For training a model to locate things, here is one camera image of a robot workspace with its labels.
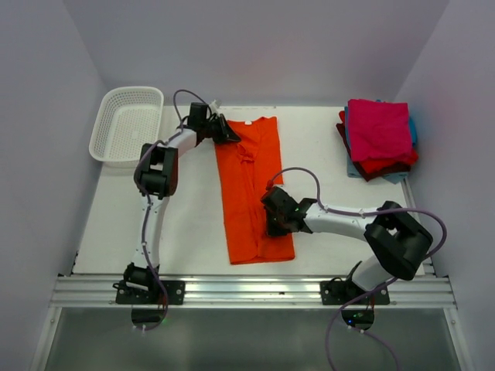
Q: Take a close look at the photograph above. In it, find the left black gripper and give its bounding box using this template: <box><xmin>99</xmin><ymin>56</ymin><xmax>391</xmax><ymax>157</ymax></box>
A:
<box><xmin>201</xmin><ymin>114</ymin><xmax>239</xmax><ymax>146</ymax></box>

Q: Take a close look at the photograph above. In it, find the orange t shirt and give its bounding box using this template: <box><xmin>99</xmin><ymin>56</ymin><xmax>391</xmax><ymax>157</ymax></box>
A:
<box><xmin>215</xmin><ymin>117</ymin><xmax>295</xmax><ymax>265</ymax></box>

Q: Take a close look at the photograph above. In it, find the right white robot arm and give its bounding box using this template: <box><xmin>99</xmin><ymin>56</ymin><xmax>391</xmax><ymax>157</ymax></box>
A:
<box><xmin>261</xmin><ymin>185</ymin><xmax>433</xmax><ymax>304</ymax></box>

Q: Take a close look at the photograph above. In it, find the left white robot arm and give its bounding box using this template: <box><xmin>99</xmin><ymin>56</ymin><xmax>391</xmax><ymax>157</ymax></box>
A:
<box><xmin>123</xmin><ymin>103</ymin><xmax>241</xmax><ymax>304</ymax></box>

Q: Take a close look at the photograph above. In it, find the dark red folded t shirt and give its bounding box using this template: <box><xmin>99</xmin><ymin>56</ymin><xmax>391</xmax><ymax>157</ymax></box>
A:
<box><xmin>336</xmin><ymin>123</ymin><xmax>411</xmax><ymax>184</ymax></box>

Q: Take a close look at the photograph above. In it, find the white plastic basket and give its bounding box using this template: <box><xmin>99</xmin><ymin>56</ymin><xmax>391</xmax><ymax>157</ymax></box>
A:
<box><xmin>89</xmin><ymin>86</ymin><xmax>164</xmax><ymax>168</ymax></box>

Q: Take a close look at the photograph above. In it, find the magenta folded t shirt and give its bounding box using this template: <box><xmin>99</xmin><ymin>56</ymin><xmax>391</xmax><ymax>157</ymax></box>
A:
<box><xmin>346</xmin><ymin>99</ymin><xmax>413</xmax><ymax>162</ymax></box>

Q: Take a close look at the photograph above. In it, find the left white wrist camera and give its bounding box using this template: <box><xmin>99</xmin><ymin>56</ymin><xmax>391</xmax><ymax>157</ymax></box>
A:
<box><xmin>209</xmin><ymin>99</ymin><xmax>222</xmax><ymax>111</ymax></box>

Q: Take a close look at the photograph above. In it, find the aluminium mounting rail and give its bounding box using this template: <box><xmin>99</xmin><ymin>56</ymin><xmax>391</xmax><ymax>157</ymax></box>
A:
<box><xmin>49</xmin><ymin>274</ymin><xmax>456</xmax><ymax>309</ymax></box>

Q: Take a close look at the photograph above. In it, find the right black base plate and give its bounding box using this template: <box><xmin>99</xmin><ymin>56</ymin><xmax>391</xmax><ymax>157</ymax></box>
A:
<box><xmin>319</xmin><ymin>278</ymin><xmax>391</xmax><ymax>305</ymax></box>

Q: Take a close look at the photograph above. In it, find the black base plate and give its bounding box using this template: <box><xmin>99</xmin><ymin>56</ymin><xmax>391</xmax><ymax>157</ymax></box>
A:
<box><xmin>112</xmin><ymin>280</ymin><xmax>186</xmax><ymax>305</ymax></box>
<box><xmin>319</xmin><ymin>278</ymin><xmax>391</xmax><ymax>305</ymax></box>

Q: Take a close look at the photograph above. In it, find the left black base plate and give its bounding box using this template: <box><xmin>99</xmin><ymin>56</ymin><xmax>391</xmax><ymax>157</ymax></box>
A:
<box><xmin>112</xmin><ymin>280</ymin><xmax>186</xmax><ymax>305</ymax></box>

